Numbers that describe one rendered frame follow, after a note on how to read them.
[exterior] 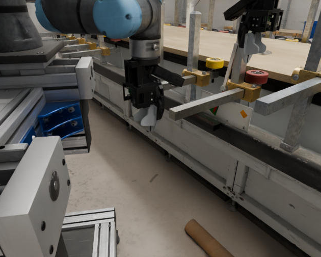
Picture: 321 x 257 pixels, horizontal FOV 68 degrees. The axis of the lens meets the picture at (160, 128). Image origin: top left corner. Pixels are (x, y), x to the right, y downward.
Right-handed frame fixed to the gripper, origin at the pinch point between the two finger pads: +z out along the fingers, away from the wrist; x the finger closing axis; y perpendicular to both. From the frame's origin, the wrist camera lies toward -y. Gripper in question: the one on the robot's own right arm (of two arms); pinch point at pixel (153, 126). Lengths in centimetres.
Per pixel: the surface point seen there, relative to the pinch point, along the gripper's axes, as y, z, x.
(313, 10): -149, -26, -31
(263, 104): -11.1, -12.6, 25.3
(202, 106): -18.1, -2.1, 1.3
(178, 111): -8.2, -2.9, 1.3
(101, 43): -42, -3, -127
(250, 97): -39.8, -1.4, 4.3
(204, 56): -57, -7, -36
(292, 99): -21.5, -11.7, 26.3
